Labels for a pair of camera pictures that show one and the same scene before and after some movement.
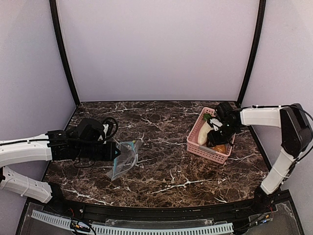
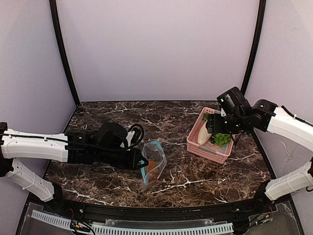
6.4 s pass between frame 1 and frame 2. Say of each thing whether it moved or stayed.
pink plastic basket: stayed
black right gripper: moved
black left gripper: moved
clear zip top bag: moved
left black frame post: stayed
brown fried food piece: moved
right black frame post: stayed
